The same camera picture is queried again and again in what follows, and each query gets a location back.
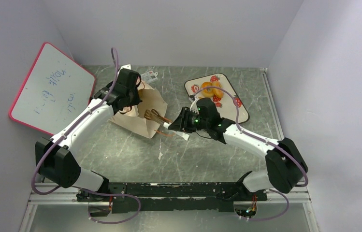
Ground strawberry print white tray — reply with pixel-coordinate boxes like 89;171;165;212
184;73;250;123

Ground orange fake donut bread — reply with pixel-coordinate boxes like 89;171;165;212
200;82;214;98

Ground beige paper gift bag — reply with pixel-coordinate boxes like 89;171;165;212
108;80;176;139

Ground orange fake bread roll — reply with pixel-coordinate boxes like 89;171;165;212
212;81;224;99

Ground metal food tongs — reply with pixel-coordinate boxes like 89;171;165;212
144;109;190;141

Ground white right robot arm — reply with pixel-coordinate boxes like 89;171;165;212
167;98;308;200

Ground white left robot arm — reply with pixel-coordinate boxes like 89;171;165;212
34;68;141;201

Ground clear plastic package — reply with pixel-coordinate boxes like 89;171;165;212
141;71;158;84

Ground pink framed whiteboard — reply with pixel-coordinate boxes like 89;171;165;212
8;42;96;135

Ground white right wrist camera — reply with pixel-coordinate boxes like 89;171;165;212
189;99;199;114

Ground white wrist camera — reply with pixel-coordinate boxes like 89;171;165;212
189;99;199;114
119;64;131;72

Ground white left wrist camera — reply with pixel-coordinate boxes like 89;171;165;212
119;64;131;72

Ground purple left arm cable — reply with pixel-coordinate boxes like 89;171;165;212
31;47;141;225

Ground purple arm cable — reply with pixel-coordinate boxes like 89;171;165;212
188;86;309;222
31;47;141;225

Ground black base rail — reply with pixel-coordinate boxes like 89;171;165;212
76;182;267;214

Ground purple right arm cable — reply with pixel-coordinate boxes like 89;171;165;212
188;86;309;222

